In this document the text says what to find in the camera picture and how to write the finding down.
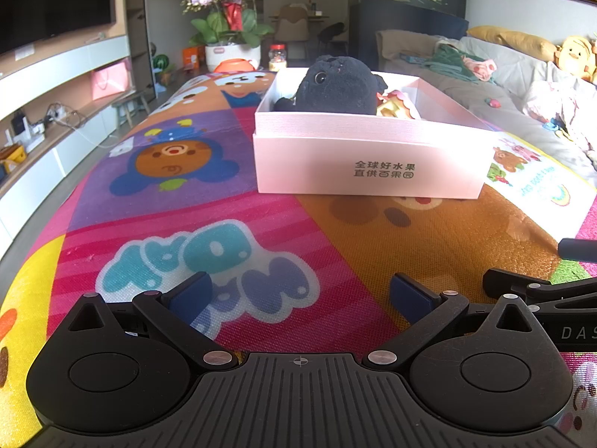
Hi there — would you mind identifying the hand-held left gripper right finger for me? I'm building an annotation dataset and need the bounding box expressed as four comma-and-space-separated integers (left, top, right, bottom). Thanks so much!
363, 273, 535, 368

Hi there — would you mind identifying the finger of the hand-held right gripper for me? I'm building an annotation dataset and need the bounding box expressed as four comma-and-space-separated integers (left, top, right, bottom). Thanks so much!
482, 268, 553, 300
558, 238, 597, 261

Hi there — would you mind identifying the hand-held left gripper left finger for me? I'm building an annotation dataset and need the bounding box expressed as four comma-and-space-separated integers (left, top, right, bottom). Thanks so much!
60, 271, 240, 368

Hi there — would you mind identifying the pink cardboard box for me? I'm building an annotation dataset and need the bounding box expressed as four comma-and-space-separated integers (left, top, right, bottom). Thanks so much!
253, 68, 501, 200

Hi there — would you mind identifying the red yellow toy camera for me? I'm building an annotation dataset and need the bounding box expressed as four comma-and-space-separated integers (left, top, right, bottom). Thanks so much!
375, 90, 421, 119

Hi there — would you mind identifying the black plush toy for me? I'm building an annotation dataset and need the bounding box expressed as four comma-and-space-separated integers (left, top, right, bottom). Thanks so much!
273, 55, 389, 115

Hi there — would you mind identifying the colourful cartoon play mat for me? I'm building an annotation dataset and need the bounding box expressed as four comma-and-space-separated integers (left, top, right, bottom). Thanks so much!
0, 68, 597, 448

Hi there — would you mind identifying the colourful small toy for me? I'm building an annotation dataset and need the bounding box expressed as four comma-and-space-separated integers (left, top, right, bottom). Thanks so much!
543, 116, 572, 137

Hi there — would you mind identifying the white pink cloth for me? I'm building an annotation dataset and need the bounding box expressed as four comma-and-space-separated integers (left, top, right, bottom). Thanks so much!
522, 79, 597, 164

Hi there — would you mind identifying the grey sofa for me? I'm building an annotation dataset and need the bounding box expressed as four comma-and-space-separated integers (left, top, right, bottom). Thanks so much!
375, 28, 597, 173

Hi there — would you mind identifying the yellow duck plush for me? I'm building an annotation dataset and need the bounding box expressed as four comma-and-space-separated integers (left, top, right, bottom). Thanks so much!
555, 36, 597, 82

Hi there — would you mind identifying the pink plush toy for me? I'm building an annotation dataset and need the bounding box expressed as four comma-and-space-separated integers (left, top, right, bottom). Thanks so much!
462, 56, 497, 80

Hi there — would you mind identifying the small wooden stool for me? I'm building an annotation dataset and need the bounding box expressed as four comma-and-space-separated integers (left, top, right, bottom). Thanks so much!
112, 92, 151, 127

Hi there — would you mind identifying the yellow pillow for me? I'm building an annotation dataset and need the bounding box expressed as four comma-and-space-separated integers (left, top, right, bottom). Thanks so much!
466, 25, 557, 62

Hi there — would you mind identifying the pink gift bag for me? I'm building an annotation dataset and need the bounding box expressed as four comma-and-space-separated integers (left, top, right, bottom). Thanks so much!
91, 62, 129, 101

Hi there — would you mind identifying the green cloth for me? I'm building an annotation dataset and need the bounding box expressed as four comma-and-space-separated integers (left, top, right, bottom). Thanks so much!
422, 44, 481, 82

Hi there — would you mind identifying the orange bowl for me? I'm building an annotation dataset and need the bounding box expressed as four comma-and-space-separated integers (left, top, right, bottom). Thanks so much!
215, 57, 255, 73

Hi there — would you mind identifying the orange box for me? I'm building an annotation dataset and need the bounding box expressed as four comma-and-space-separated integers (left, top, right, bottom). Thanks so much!
182, 47, 206, 72

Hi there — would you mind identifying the purple orchid in white pot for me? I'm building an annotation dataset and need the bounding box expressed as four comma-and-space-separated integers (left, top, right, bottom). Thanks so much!
182, 0, 276, 73

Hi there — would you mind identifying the dark fish tank cabinet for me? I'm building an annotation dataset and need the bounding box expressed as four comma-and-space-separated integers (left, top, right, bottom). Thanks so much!
349, 0, 468, 73

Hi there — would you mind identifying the dark chair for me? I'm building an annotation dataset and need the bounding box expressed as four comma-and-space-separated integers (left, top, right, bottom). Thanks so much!
319, 22, 348, 57

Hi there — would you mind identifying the beige dining chair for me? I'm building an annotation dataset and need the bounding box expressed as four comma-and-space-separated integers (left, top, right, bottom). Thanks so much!
275, 4, 309, 59

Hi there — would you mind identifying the black television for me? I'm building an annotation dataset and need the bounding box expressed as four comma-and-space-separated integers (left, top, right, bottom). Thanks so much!
0, 0, 116, 57

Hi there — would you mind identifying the white wall shelf unit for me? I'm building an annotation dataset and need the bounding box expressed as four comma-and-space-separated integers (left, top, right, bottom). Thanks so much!
0, 32, 154, 262

